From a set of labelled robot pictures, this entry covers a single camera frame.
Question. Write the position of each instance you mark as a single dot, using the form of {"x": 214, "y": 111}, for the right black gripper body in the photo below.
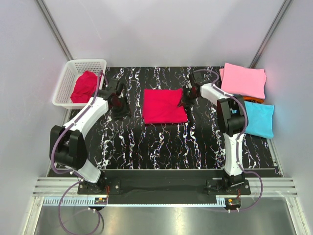
{"x": 189, "y": 97}

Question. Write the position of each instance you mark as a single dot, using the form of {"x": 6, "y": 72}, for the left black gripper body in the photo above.
{"x": 122, "y": 108}

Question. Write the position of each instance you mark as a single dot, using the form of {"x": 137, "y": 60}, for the crimson t shirt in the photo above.
{"x": 84, "y": 88}
{"x": 162, "y": 107}

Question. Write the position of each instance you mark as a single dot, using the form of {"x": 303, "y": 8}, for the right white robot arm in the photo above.
{"x": 232, "y": 122}

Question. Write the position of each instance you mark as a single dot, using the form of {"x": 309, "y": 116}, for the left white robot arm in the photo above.
{"x": 67, "y": 142}

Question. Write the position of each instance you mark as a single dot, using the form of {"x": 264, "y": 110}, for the folded pink t shirt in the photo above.
{"x": 243, "y": 81}

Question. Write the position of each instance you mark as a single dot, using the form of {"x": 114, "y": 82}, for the white plastic basket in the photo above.
{"x": 72, "y": 70}

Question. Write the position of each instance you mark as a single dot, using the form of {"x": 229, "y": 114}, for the black marble pattern mat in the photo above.
{"x": 131, "y": 144}

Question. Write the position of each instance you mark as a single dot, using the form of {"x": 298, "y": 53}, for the folded orange t shirt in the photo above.
{"x": 253, "y": 99}

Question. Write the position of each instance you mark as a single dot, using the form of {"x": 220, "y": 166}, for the folded cyan t shirt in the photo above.
{"x": 260, "y": 118}

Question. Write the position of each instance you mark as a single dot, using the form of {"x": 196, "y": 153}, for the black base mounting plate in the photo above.
{"x": 159, "y": 198}

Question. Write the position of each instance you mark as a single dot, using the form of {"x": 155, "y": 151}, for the aluminium frame rail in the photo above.
{"x": 270, "y": 187}

